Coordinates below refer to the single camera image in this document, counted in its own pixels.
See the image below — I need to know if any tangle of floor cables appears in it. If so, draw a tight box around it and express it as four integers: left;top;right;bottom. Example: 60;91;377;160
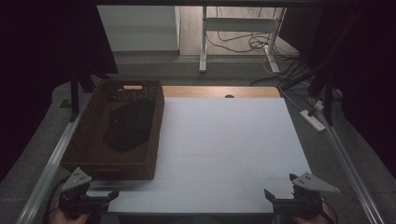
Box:
205;7;301;62

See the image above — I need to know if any person's left hand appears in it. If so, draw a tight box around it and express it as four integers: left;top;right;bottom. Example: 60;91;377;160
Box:
49;208;92;224

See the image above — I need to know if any white table mat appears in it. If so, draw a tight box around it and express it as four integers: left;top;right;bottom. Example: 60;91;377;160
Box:
87;96;312;215

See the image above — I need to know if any black cloth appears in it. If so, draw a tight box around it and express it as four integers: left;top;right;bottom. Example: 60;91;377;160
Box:
103;99;157;153

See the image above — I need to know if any person's right hand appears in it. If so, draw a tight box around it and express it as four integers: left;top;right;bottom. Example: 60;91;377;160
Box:
290;199;335;224

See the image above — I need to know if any white power cable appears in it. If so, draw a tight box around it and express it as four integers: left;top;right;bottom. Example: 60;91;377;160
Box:
277;81;305;114

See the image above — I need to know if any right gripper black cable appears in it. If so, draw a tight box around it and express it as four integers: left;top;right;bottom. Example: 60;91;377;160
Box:
320;199;340;224

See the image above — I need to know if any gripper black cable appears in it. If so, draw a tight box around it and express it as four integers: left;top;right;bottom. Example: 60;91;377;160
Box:
320;199;340;224
42;176;70;224

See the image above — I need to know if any brown woven basket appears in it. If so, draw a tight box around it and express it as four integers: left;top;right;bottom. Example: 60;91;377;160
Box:
60;78;165;181

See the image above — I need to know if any aluminium rail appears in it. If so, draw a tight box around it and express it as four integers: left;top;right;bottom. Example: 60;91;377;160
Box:
311;99;387;224
15;92;92;224

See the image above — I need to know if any wooden table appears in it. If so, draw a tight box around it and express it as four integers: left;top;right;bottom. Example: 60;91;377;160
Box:
162;86;281;99

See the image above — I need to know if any black curtain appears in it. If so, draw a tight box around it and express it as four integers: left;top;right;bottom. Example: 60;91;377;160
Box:
279;0;396;171
0;0;119;183

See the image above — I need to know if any black stand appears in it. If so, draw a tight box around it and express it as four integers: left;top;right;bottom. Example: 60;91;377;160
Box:
307;62;336;127
69;71;96;123

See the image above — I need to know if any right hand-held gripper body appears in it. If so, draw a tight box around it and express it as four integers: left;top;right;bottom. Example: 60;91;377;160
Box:
272;173;341;217

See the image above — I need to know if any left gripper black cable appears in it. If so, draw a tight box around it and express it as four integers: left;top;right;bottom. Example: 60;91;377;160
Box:
42;176;70;224

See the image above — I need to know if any white desk frame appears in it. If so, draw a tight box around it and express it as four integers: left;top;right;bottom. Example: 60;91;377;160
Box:
199;6;288;75

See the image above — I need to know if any white power strip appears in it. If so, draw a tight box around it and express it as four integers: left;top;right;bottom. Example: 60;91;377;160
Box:
299;109;326;133

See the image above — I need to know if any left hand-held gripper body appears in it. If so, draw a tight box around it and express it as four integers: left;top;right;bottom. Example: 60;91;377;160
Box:
58;167;110;219

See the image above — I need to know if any white cabinet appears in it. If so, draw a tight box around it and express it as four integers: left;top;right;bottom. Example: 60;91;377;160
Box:
96;5;181;52

